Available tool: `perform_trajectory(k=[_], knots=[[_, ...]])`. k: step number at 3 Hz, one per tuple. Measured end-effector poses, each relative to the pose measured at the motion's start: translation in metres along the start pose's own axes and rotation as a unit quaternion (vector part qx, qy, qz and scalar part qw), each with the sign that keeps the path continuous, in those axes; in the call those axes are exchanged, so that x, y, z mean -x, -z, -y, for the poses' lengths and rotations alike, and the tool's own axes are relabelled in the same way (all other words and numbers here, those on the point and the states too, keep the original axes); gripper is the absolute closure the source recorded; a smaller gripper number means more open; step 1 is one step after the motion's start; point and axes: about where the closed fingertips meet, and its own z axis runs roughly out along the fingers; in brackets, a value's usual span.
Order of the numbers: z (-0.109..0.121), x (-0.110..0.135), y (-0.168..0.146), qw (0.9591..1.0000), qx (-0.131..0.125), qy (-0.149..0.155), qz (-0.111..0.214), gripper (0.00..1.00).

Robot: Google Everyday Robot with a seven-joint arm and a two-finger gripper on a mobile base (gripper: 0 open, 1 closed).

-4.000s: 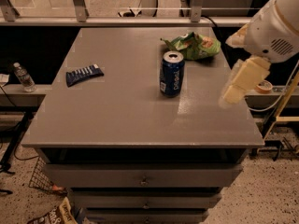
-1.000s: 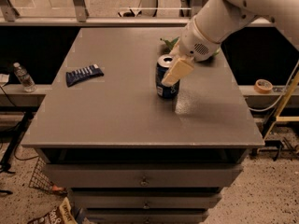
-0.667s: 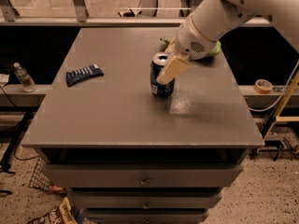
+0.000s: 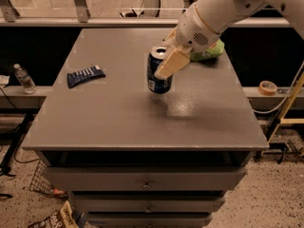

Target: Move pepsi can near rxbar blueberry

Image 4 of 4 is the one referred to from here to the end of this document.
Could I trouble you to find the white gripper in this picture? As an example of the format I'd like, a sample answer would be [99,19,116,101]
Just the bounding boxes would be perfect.
[154,3,220,80]

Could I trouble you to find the blue pepsi can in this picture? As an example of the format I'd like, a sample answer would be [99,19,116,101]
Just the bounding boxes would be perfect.
[147,46,173,94]

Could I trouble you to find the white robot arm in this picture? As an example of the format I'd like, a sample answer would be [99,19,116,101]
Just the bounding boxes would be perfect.
[155,0,304,80]

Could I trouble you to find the blue rxbar blueberry bar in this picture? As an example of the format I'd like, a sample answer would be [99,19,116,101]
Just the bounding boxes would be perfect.
[66,66,105,88]

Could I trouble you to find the green chip bag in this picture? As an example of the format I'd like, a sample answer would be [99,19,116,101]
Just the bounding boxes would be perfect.
[190,39,225,62]

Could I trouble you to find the roll of tape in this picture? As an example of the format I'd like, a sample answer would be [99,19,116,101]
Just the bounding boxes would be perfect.
[258,81,277,96]

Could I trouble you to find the grey drawer cabinet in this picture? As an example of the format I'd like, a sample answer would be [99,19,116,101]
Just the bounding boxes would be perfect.
[23,28,267,228]

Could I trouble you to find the clear plastic water bottle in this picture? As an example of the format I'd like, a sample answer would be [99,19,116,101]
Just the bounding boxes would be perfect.
[13,64,36,94]

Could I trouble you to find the grey metal railing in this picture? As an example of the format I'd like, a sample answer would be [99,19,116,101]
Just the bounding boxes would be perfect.
[0,0,304,29]

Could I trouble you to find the brown snack bag on floor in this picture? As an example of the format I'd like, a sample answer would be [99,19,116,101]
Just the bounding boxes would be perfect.
[28,200,79,228]

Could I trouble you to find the yellow stand frame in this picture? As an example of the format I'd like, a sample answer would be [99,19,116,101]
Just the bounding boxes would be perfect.
[266,73,304,143]

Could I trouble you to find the wire basket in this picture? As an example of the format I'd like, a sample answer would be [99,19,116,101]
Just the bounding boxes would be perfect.
[29,161,67,199]

